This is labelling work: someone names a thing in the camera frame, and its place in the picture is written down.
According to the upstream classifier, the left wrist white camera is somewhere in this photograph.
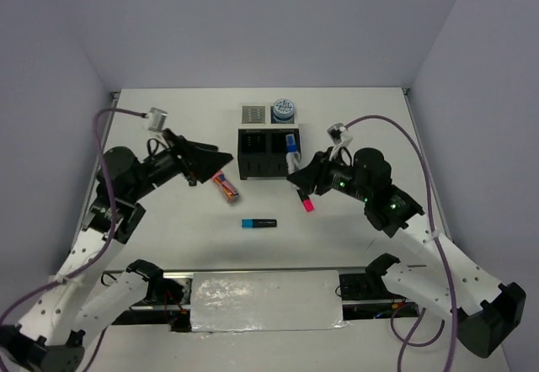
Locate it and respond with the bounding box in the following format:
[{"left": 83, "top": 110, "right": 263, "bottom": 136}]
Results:
[{"left": 145, "top": 107, "right": 168, "bottom": 133}]

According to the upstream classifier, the white two-slot organizer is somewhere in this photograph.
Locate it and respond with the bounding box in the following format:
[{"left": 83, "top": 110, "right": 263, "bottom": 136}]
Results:
[{"left": 238, "top": 103, "right": 299, "bottom": 130}]

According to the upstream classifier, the blue capped black highlighter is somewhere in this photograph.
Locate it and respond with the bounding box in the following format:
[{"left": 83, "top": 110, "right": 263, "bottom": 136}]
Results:
[{"left": 241, "top": 218, "right": 277, "bottom": 229}]

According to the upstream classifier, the silver tape sheet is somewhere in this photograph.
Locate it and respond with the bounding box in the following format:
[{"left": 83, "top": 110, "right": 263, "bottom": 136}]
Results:
[{"left": 190, "top": 270, "right": 345, "bottom": 332}]

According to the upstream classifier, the pink capped black highlighter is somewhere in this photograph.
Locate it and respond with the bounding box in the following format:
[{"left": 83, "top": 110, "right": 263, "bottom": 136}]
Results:
[{"left": 296, "top": 189, "right": 315, "bottom": 213}]

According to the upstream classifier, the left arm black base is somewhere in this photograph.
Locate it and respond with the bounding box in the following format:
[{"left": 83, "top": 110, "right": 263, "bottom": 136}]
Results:
[{"left": 135, "top": 278, "right": 192, "bottom": 332}]

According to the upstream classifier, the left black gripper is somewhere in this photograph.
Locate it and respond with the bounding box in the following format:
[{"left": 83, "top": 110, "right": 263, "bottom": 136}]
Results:
[{"left": 130, "top": 128, "right": 234, "bottom": 200}]

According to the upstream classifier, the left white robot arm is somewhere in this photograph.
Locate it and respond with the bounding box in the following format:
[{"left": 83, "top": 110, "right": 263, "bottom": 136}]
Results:
[{"left": 1, "top": 129, "right": 233, "bottom": 371}]

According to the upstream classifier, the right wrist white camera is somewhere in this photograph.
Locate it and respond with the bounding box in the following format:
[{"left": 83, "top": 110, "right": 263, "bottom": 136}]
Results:
[{"left": 327, "top": 123, "right": 353, "bottom": 148}]

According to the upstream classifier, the wrist white camera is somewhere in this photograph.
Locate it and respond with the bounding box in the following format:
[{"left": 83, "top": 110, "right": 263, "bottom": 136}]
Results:
[
  {"left": 327, "top": 123, "right": 353, "bottom": 148},
  {"left": 145, "top": 107, "right": 168, "bottom": 133}
]

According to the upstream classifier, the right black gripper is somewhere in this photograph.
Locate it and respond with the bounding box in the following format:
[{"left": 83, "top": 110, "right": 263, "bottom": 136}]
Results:
[{"left": 287, "top": 145, "right": 371, "bottom": 201}]

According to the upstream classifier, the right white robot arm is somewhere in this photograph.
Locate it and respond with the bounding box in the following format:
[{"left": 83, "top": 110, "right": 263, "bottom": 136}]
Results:
[{"left": 287, "top": 148, "right": 526, "bottom": 359}]

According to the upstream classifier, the pink capped tube of clips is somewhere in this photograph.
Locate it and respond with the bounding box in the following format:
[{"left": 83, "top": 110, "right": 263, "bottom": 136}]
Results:
[{"left": 212, "top": 171, "right": 240, "bottom": 205}]

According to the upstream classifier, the black two-slot organizer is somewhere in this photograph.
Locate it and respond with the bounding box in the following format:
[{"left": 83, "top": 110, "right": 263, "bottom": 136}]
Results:
[{"left": 237, "top": 128, "right": 301, "bottom": 180}]

